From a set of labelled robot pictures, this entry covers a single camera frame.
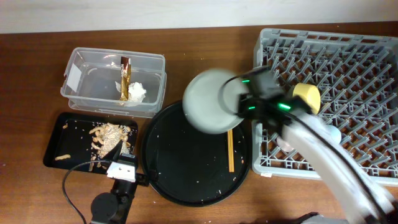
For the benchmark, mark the white tissue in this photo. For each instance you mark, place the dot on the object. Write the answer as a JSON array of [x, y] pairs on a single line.
[[135, 92]]

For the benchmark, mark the brown coffee sachet wrapper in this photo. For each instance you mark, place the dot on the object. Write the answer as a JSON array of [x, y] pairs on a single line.
[[125, 77]]

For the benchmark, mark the clear plastic waste bin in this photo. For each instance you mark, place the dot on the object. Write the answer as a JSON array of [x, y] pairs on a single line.
[[101, 68]]

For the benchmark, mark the white round plate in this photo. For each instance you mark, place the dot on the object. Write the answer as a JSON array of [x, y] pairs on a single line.
[[210, 101]]

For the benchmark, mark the food scraps peanuts and rice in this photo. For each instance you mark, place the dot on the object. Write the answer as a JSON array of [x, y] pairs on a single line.
[[106, 137]]

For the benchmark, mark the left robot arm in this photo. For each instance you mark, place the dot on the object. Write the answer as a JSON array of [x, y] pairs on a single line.
[[114, 206]]

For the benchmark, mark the round black tray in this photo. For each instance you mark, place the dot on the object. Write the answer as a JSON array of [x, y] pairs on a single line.
[[189, 167]]

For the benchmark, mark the rectangular black tray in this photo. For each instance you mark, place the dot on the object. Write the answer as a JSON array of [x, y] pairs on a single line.
[[70, 142]]

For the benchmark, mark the yellow bowl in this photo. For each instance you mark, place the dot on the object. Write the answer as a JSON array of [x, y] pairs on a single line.
[[310, 94]]

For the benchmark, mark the light blue plastic cup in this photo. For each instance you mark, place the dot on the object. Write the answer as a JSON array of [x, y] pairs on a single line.
[[334, 133]]

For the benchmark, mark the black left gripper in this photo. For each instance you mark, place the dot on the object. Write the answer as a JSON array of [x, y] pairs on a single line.
[[143, 179]]

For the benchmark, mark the grey plastic dishwasher rack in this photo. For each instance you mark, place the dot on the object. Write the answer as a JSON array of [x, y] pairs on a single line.
[[356, 76]]

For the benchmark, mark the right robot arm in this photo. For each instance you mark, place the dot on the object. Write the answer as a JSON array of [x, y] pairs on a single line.
[[362, 199]]

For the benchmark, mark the white label on bin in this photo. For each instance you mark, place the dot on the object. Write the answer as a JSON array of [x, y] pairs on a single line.
[[74, 77]]

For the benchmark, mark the pink plastic cup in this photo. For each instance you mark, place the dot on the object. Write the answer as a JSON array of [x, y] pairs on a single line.
[[284, 145]]

